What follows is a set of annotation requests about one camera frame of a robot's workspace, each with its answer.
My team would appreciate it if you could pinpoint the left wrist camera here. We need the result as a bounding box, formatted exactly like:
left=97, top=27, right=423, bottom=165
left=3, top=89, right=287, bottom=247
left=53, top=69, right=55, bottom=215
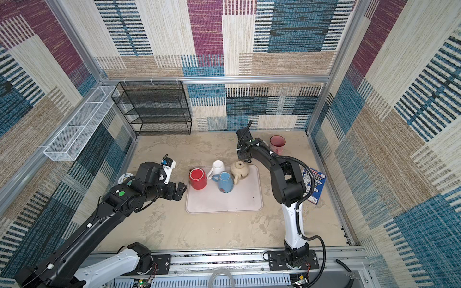
left=160, top=154, right=176, bottom=184

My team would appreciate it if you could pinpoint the blue polka dot mug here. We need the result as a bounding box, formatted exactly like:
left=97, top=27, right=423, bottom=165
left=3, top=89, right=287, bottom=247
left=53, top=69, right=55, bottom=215
left=212, top=172, right=234, bottom=193

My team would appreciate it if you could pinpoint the white plastic tray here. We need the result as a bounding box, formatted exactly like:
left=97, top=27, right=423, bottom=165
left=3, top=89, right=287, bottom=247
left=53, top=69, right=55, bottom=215
left=186, top=164, right=263, bottom=214

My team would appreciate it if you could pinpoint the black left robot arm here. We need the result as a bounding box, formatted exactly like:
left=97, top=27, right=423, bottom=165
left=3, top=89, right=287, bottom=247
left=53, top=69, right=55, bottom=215
left=14, top=157, right=187, bottom=288

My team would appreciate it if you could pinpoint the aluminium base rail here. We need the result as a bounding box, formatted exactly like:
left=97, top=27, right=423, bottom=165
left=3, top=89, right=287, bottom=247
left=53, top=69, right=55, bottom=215
left=105, top=246, right=380, bottom=288

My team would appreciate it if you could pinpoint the beige ceramic teapot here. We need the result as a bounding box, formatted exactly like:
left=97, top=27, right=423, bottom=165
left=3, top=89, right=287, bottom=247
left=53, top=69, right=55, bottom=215
left=230, top=161, right=249, bottom=185

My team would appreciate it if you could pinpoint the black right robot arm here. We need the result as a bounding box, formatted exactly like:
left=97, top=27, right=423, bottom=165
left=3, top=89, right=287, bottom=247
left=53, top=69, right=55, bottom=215
left=236, top=128, right=313, bottom=268

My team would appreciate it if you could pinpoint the white mug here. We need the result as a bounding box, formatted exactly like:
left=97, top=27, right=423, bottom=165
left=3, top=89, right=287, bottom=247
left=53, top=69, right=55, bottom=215
left=207, top=160, right=226, bottom=180

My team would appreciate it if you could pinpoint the black wire mesh shelf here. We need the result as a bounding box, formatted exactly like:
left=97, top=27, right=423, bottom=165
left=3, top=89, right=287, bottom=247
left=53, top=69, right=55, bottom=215
left=111, top=80, right=192, bottom=136

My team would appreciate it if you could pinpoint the white wire mesh basket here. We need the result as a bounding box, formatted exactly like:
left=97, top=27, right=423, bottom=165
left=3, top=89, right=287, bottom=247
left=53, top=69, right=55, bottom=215
left=44, top=86, right=115, bottom=162

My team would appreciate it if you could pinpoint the red mug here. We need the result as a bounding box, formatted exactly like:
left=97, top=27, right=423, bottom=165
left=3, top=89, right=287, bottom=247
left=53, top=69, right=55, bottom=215
left=189, top=168, right=208, bottom=190

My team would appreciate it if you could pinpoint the pink patterned mug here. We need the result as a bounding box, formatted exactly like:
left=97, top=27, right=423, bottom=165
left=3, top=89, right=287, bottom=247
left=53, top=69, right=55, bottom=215
left=270, top=135, right=286, bottom=155

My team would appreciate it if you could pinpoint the small labelled jar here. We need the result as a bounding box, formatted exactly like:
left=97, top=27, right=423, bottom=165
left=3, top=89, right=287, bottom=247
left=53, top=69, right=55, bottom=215
left=118, top=173, right=134, bottom=186

